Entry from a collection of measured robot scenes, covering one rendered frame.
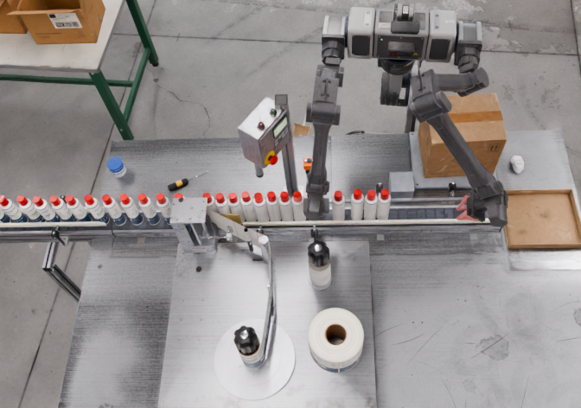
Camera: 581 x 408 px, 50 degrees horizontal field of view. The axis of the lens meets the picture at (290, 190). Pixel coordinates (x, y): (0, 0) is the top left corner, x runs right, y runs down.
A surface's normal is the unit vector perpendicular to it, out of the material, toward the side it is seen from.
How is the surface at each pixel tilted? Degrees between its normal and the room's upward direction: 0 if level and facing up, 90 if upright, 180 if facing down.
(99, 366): 0
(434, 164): 90
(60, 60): 0
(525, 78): 0
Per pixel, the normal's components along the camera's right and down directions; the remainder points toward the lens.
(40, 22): -0.02, 0.87
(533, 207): -0.07, -0.51
